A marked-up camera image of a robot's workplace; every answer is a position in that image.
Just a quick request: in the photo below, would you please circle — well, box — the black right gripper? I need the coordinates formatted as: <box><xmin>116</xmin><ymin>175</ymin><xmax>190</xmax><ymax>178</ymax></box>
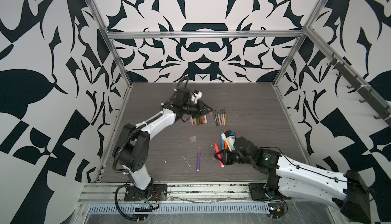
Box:
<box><xmin>213</xmin><ymin>148</ymin><xmax>255</xmax><ymax>166</ymax></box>

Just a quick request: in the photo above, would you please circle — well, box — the dark brown marker pen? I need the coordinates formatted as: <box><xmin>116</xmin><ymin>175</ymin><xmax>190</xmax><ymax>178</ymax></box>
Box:
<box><xmin>213</xmin><ymin>111</ymin><xmax>219</xmax><ymax>126</ymax></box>

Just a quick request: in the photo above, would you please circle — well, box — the green marker pen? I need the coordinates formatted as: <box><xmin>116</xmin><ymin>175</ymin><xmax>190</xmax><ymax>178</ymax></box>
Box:
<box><xmin>214</xmin><ymin>111</ymin><xmax>221</xmax><ymax>126</ymax></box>

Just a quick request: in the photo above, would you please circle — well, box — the orange marker pen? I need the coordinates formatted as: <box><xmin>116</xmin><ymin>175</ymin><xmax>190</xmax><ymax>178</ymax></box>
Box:
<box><xmin>223</xmin><ymin>131</ymin><xmax>229</xmax><ymax>149</ymax></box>

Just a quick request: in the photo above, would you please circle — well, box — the tan marker pen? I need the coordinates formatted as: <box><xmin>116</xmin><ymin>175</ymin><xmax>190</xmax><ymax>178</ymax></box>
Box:
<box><xmin>222</xmin><ymin>110</ymin><xmax>227</xmax><ymax>125</ymax></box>

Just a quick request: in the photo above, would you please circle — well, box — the blue marker pen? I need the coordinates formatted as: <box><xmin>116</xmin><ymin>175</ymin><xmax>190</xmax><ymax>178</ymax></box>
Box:
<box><xmin>220</xmin><ymin>131</ymin><xmax>225</xmax><ymax>150</ymax></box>

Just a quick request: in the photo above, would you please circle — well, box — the brown capped pink marker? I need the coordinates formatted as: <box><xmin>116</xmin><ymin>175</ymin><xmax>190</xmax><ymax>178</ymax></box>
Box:
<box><xmin>217</xmin><ymin>110</ymin><xmax>224</xmax><ymax>126</ymax></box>

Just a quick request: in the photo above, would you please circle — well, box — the pink red marker pen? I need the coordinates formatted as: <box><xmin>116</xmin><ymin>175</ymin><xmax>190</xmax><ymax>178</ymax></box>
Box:
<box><xmin>214</xmin><ymin>142</ymin><xmax>224</xmax><ymax>168</ymax></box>

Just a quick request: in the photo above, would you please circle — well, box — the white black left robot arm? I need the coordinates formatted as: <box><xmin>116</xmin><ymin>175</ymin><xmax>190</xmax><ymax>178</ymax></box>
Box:
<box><xmin>112</xmin><ymin>76</ymin><xmax>213</xmax><ymax>211</ymax></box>

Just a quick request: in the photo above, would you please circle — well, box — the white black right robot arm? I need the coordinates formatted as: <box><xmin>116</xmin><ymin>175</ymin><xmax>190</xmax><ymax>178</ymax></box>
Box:
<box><xmin>214</xmin><ymin>137</ymin><xmax>375</xmax><ymax>224</ymax></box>

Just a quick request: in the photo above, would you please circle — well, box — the purple marker pen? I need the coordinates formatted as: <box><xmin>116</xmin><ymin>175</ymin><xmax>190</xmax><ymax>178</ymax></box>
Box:
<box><xmin>196</xmin><ymin>146</ymin><xmax>202</xmax><ymax>172</ymax></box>

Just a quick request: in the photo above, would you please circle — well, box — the small circuit board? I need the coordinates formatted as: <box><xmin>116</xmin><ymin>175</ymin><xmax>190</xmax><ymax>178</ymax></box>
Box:
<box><xmin>268</xmin><ymin>203</ymin><xmax>288</xmax><ymax>220</ymax></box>

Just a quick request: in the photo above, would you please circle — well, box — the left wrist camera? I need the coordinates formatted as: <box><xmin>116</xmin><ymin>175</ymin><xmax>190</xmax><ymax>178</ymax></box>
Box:
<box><xmin>189</xmin><ymin>90</ymin><xmax>203</xmax><ymax>104</ymax></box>

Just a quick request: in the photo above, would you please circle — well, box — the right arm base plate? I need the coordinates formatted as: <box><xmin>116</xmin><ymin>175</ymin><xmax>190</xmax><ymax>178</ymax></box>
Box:
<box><xmin>248</xmin><ymin>183</ymin><xmax>291</xmax><ymax>202</ymax></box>

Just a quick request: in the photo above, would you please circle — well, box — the white slotted cable duct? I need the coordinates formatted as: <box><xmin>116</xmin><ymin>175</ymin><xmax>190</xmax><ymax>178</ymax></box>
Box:
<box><xmin>88</xmin><ymin>202</ymin><xmax>270</xmax><ymax>215</ymax></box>

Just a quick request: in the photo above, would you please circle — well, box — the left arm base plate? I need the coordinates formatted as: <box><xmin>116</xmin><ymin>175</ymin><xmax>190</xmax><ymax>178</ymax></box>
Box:
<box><xmin>124</xmin><ymin>184</ymin><xmax>168</xmax><ymax>202</ymax></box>

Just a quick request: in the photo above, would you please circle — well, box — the black wall hook rack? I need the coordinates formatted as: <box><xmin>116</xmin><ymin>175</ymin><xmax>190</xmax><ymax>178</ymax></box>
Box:
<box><xmin>327</xmin><ymin>53</ymin><xmax>391</xmax><ymax>127</ymax></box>

